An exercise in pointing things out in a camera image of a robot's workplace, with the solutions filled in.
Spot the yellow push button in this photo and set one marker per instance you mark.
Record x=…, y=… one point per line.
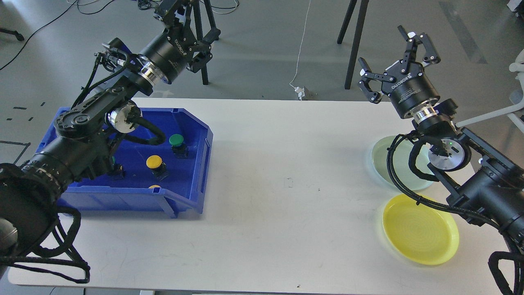
x=158, y=167

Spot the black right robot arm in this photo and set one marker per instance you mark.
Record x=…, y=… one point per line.
x=485, y=187

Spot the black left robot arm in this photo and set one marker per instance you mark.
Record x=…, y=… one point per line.
x=37, y=234

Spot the blue plastic bin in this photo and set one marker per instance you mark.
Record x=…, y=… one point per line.
x=183, y=189

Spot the pale green plate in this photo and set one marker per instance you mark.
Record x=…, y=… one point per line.
x=378, y=163

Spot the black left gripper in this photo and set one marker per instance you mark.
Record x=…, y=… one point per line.
x=177, y=48

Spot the green push button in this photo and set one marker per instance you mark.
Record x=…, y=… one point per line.
x=179, y=147
x=117, y=171

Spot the yellow plate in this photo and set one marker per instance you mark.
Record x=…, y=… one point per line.
x=422, y=235

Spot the black tripod leg right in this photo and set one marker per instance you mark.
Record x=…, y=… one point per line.
x=356, y=40

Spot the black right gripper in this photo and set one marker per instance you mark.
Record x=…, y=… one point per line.
x=409, y=90

